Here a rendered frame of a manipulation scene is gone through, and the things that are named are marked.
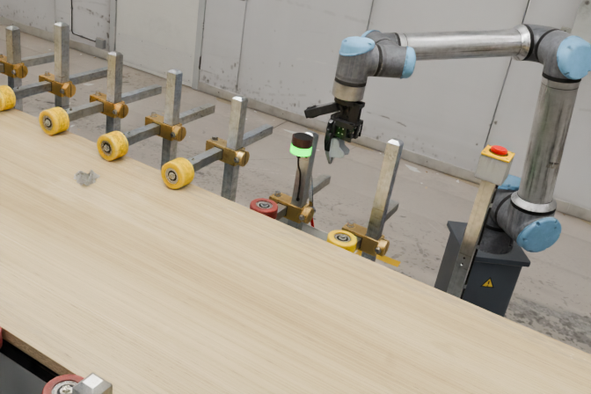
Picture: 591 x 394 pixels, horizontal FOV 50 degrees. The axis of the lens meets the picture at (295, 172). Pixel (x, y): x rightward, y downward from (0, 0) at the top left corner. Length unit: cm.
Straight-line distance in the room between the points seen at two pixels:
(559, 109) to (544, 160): 18
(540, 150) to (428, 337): 93
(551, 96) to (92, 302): 146
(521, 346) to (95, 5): 506
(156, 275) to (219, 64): 387
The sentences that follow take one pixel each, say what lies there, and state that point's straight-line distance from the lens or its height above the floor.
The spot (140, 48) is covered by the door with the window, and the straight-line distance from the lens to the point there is 573.
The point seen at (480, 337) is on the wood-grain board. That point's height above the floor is 90.
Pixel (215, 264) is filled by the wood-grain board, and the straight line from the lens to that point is 153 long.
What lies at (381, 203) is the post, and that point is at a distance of 176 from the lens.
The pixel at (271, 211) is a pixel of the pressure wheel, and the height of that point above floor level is 91.
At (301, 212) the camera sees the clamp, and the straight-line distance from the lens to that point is 189.
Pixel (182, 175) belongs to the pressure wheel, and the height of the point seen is 96.
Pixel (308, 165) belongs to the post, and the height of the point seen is 101.
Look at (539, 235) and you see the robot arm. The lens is 230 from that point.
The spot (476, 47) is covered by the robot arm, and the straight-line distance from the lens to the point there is 207.
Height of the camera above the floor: 176
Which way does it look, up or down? 25 degrees down
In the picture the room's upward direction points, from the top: 10 degrees clockwise
